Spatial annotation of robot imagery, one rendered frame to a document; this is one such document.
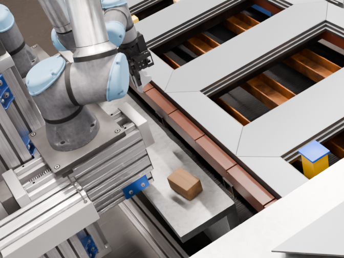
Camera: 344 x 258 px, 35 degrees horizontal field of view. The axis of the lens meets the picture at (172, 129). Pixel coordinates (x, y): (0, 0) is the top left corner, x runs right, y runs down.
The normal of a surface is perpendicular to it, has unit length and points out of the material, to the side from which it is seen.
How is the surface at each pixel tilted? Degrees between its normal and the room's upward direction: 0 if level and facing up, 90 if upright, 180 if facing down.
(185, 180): 0
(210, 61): 0
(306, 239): 0
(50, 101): 90
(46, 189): 90
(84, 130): 72
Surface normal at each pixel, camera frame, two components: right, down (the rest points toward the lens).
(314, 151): -0.25, -0.74
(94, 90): -0.10, 0.52
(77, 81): -0.21, 0.04
